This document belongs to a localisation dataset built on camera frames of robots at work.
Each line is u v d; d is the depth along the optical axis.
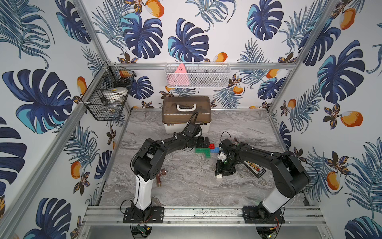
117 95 0.80
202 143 0.86
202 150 0.95
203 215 0.76
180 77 0.91
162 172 0.86
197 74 1.00
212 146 0.95
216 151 0.97
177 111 0.96
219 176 0.86
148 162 0.52
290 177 0.46
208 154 0.94
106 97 0.82
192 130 0.78
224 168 0.78
